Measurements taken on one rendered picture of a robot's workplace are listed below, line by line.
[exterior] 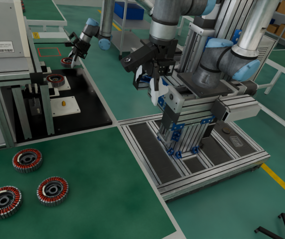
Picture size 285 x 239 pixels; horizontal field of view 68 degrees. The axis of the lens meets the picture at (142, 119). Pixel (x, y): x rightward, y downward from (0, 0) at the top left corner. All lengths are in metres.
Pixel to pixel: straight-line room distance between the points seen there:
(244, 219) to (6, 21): 1.99
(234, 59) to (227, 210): 1.34
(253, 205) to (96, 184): 1.56
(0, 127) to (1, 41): 0.34
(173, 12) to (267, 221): 1.88
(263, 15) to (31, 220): 1.12
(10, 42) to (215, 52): 0.87
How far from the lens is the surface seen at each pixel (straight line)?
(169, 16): 0.62
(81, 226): 0.87
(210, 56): 1.11
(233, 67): 1.04
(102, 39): 1.45
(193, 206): 1.90
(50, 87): 1.18
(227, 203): 2.06
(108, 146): 1.08
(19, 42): 1.00
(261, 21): 0.98
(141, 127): 2.03
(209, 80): 1.14
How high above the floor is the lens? 1.55
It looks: 39 degrees down
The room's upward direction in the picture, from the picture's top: 12 degrees clockwise
